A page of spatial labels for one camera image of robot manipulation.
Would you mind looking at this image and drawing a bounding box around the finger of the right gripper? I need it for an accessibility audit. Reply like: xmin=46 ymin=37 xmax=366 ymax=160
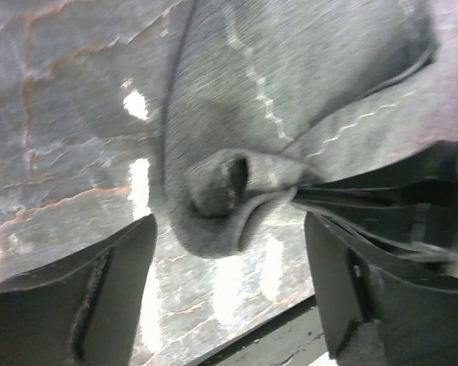
xmin=308 ymin=207 xmax=458 ymax=263
xmin=295 ymin=179 xmax=458 ymax=213

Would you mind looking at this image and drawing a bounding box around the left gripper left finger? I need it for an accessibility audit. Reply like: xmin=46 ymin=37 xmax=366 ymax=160
xmin=0 ymin=215 xmax=157 ymax=366

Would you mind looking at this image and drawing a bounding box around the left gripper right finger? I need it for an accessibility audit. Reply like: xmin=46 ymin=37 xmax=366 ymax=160
xmin=305 ymin=213 xmax=458 ymax=365

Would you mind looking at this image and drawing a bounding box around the grey cloth napkin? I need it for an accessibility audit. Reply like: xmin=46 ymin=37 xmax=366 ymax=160
xmin=164 ymin=1 xmax=458 ymax=258

